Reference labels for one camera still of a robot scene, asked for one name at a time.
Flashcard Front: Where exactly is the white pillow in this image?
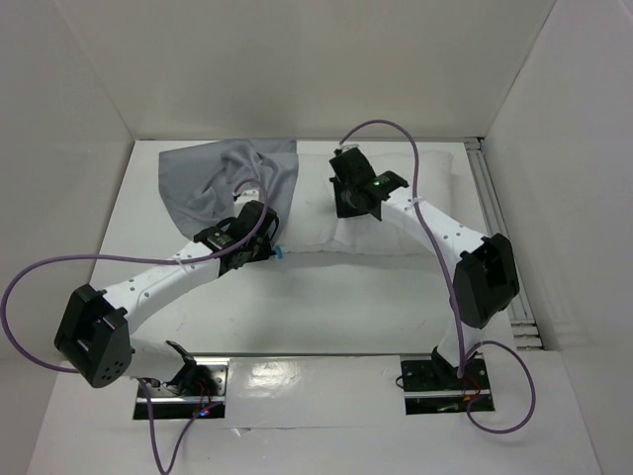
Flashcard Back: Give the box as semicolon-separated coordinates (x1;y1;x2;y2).
278;145;486;255

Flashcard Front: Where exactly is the grey pillowcase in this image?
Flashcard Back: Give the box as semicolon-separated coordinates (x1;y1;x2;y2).
158;138;299;238

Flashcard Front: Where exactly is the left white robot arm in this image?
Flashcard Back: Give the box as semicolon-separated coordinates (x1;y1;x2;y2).
54;200;280;395

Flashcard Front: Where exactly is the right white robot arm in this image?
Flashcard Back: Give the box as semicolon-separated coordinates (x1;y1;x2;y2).
329;146;519;388

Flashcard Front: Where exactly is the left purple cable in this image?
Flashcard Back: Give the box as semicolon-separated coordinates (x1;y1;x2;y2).
2;180;271;475

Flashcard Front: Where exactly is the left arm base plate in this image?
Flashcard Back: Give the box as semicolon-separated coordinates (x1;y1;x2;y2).
147;356;229;421

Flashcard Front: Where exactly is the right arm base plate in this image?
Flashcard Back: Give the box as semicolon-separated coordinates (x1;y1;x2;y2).
396;355;495;416

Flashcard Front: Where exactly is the aluminium frame rail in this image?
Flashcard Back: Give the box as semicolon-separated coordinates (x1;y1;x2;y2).
465;138;545;352

